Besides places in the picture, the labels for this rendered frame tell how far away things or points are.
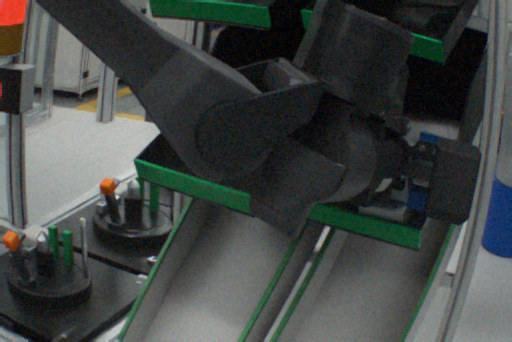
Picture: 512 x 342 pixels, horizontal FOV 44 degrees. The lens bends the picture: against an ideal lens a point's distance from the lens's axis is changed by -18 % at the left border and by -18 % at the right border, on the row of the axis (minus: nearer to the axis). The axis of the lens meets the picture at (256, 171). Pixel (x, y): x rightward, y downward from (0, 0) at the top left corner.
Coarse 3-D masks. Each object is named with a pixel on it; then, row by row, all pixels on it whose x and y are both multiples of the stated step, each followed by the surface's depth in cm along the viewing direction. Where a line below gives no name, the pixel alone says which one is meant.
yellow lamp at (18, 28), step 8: (16, 24) 96; (0, 32) 95; (8, 32) 95; (16, 32) 96; (0, 40) 95; (8, 40) 95; (16, 40) 96; (0, 48) 96; (8, 48) 96; (16, 48) 97
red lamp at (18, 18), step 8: (8, 0) 93; (16, 0) 94; (24, 0) 95; (0, 8) 95; (8, 8) 94; (16, 8) 94; (24, 8) 96; (0, 16) 95; (8, 16) 94; (16, 16) 95; (24, 16) 97; (0, 24) 95; (8, 24) 95
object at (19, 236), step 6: (6, 234) 81; (12, 234) 81; (18, 234) 83; (24, 234) 83; (6, 240) 80; (12, 240) 80; (18, 240) 81; (6, 246) 81; (12, 246) 80; (18, 246) 81; (12, 252) 82; (18, 252) 82; (18, 258) 82; (18, 264) 83; (24, 264) 83; (18, 270) 84; (24, 270) 84; (24, 276) 84; (30, 276) 85
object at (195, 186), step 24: (312, 0) 81; (288, 24) 86; (216, 48) 76; (240, 48) 79; (264, 48) 84; (288, 48) 85; (168, 144) 73; (144, 168) 69; (168, 168) 71; (192, 192) 67; (216, 192) 65; (240, 192) 64
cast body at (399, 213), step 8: (408, 144) 59; (408, 160) 59; (408, 184) 58; (392, 192) 59; (400, 192) 59; (408, 192) 59; (392, 200) 60; (400, 200) 59; (360, 208) 61; (368, 208) 60; (376, 208) 60; (384, 208) 59; (392, 208) 59; (400, 208) 59; (408, 208) 60; (376, 216) 60; (384, 216) 60; (392, 216) 59; (400, 216) 59; (408, 216) 60; (400, 224) 59; (408, 224) 61
